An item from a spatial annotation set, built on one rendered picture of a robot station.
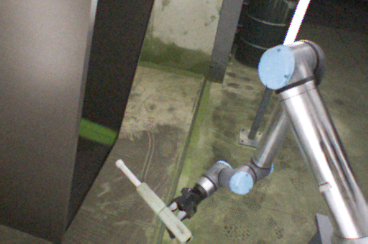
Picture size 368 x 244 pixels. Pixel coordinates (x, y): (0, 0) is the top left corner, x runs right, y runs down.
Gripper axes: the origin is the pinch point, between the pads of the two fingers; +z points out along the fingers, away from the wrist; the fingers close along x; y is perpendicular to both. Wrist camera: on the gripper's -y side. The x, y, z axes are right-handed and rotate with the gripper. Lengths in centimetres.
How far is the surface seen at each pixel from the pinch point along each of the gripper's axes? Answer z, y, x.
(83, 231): 29, 40, 45
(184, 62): -138, 65, 141
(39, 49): 11, -83, 11
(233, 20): -173, 19, 105
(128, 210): 3, 46, 39
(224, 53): -164, 53, 107
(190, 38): -146, 38, 138
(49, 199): 27.7, -32.6, 18.8
